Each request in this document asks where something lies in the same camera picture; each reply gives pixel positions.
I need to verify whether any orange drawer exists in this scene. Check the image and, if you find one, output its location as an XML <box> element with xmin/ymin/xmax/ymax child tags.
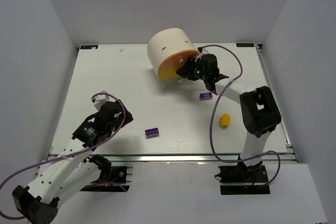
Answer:
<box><xmin>158</xmin><ymin>49</ymin><xmax>200</xmax><ymax>72</ymax></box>

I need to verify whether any yellow rounded lego brick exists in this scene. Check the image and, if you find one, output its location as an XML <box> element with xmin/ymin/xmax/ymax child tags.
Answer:
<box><xmin>219</xmin><ymin>114</ymin><xmax>230</xmax><ymax>129</ymax></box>

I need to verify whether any yellow drawer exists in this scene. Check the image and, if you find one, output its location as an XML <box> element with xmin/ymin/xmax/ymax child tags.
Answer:
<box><xmin>157</xmin><ymin>68</ymin><xmax>179</xmax><ymax>81</ymax></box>

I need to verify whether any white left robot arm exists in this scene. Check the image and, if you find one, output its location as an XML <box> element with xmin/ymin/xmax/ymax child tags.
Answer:
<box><xmin>12</xmin><ymin>101</ymin><xmax>133</xmax><ymax>223</ymax></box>

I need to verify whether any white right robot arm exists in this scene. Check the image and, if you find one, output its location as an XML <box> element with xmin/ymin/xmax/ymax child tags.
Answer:
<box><xmin>176</xmin><ymin>54</ymin><xmax>281</xmax><ymax>169</ymax></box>

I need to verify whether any purple lego brick studs up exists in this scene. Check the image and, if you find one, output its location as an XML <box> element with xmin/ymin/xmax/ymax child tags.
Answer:
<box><xmin>199</xmin><ymin>92</ymin><xmax>213</xmax><ymax>101</ymax></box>

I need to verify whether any white round drawer cabinet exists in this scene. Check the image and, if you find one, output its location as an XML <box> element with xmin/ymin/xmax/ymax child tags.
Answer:
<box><xmin>147</xmin><ymin>28</ymin><xmax>197</xmax><ymax>88</ymax></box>

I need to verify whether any purple lego brick underside up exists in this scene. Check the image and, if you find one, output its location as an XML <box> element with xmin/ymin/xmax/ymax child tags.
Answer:
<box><xmin>145</xmin><ymin>127</ymin><xmax>160</xmax><ymax>138</ymax></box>

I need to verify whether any blue label sticker right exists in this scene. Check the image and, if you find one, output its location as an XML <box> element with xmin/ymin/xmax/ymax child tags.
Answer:
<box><xmin>236</xmin><ymin>42</ymin><xmax>255</xmax><ymax>48</ymax></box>

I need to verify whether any blue label sticker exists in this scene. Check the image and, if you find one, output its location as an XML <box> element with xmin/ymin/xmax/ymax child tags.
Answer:
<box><xmin>80</xmin><ymin>45</ymin><xmax>98</xmax><ymax>50</ymax></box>
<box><xmin>236</xmin><ymin>42</ymin><xmax>255</xmax><ymax>48</ymax></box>

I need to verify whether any blue label sticker left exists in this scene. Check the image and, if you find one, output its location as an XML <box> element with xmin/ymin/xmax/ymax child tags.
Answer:
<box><xmin>80</xmin><ymin>45</ymin><xmax>98</xmax><ymax>50</ymax></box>

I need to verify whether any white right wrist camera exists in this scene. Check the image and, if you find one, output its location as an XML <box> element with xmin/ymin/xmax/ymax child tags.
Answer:
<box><xmin>196</xmin><ymin>47</ymin><xmax>209</xmax><ymax>59</ymax></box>

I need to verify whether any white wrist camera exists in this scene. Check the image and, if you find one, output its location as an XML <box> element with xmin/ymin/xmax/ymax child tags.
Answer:
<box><xmin>196</xmin><ymin>47</ymin><xmax>209</xmax><ymax>59</ymax></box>
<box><xmin>91</xmin><ymin>90</ymin><xmax>110</xmax><ymax>111</ymax></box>

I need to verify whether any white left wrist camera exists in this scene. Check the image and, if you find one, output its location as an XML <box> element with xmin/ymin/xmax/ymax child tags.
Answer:
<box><xmin>91</xmin><ymin>90</ymin><xmax>110</xmax><ymax>111</ymax></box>

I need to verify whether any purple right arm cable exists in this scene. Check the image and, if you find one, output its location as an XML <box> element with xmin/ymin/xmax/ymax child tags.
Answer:
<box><xmin>198</xmin><ymin>45</ymin><xmax>281</xmax><ymax>186</ymax></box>

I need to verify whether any aluminium table edge rail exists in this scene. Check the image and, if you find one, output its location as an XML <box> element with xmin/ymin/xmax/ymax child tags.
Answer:
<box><xmin>104</xmin><ymin>153</ymin><xmax>297</xmax><ymax>163</ymax></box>

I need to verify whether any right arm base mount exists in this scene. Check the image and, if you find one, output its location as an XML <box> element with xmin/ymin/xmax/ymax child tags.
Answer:
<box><xmin>214</xmin><ymin>162</ymin><xmax>270</xmax><ymax>195</ymax></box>

